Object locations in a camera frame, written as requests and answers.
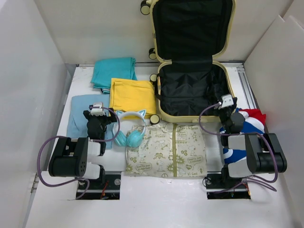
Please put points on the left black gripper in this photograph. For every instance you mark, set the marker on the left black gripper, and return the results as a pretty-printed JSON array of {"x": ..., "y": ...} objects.
[{"x": 109, "y": 119}]

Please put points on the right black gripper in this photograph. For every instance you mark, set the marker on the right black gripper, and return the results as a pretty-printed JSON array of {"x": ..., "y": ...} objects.
[{"x": 235, "y": 99}]

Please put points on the light blue shirt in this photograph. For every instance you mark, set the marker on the light blue shirt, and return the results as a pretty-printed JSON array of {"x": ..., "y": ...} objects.
[{"x": 77, "y": 122}]

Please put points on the red white blue shirt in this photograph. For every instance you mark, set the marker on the red white blue shirt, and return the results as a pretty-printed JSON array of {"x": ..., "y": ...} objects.
[{"x": 240, "y": 122}]

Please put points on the cream printed zip pouch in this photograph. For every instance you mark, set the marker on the cream printed zip pouch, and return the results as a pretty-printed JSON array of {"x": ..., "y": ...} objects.
[{"x": 169, "y": 150}]

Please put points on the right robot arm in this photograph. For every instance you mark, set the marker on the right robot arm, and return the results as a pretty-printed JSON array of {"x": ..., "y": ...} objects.
[{"x": 247, "y": 149}]

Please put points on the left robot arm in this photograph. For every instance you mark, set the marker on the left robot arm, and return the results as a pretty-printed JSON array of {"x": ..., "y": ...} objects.
[{"x": 70, "y": 156}]

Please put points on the teal cat-ear headphones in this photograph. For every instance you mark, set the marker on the teal cat-ear headphones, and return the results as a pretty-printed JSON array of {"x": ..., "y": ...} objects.
[{"x": 135, "y": 137}]

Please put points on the yellow folded cloth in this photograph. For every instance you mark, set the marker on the yellow folded cloth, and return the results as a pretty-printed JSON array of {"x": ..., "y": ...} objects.
[{"x": 130, "y": 95}]

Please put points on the teal folded cloth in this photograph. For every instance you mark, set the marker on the teal folded cloth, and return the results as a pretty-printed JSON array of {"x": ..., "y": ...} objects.
[{"x": 106, "y": 69}]

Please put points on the yellow open suitcase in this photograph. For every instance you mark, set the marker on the yellow open suitcase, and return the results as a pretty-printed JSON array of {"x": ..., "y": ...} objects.
[{"x": 189, "y": 36}]

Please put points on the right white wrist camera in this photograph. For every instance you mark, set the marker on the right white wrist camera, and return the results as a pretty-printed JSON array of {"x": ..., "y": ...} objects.
[{"x": 226, "y": 100}]

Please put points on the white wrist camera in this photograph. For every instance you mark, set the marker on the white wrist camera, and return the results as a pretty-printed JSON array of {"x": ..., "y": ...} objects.
[
  {"x": 226, "y": 100},
  {"x": 96, "y": 109}
]

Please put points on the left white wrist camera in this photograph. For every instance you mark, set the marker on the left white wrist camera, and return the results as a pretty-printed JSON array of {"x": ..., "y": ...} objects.
[{"x": 96, "y": 109}]

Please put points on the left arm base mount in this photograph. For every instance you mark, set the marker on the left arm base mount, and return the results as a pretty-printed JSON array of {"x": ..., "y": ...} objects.
[{"x": 107, "y": 188}]

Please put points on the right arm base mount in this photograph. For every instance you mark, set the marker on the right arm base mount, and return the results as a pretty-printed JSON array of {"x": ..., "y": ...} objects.
[{"x": 218, "y": 187}]

